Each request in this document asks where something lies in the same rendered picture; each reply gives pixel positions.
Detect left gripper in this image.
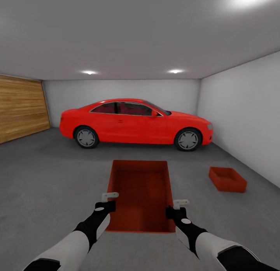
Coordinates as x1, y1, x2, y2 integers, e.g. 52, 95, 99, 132
95, 201, 116, 212

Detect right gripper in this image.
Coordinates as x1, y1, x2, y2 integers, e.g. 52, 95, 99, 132
166, 205, 186, 220

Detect storage box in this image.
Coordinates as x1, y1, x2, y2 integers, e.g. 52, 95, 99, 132
209, 167, 247, 193
105, 160, 176, 234

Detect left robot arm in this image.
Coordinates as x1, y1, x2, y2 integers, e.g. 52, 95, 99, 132
22, 192, 119, 271

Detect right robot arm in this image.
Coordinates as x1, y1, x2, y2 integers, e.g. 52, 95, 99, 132
166, 200, 280, 271

